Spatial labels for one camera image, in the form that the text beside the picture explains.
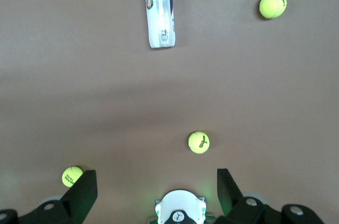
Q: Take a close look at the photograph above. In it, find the yellow Wilson tennis ball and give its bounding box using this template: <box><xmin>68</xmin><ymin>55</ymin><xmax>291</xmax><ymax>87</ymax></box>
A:
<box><xmin>188</xmin><ymin>131</ymin><xmax>210</xmax><ymax>155</ymax></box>

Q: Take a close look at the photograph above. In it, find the white tennis ball can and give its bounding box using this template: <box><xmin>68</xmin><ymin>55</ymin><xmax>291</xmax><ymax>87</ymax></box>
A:
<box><xmin>142</xmin><ymin>0</ymin><xmax>176</xmax><ymax>49</ymax></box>

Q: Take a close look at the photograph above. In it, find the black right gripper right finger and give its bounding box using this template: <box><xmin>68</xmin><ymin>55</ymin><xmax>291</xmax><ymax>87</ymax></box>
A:
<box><xmin>214</xmin><ymin>168</ymin><xmax>326</xmax><ymax>224</ymax></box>

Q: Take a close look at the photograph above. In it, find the yellow Head tennis ball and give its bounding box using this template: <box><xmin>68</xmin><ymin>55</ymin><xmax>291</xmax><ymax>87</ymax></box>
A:
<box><xmin>61</xmin><ymin>166</ymin><xmax>84</xmax><ymax>188</ymax></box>

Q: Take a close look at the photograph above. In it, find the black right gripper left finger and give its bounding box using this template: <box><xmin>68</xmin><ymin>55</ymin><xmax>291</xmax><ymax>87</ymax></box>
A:
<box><xmin>0</xmin><ymin>169</ymin><xmax>98</xmax><ymax>224</ymax></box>

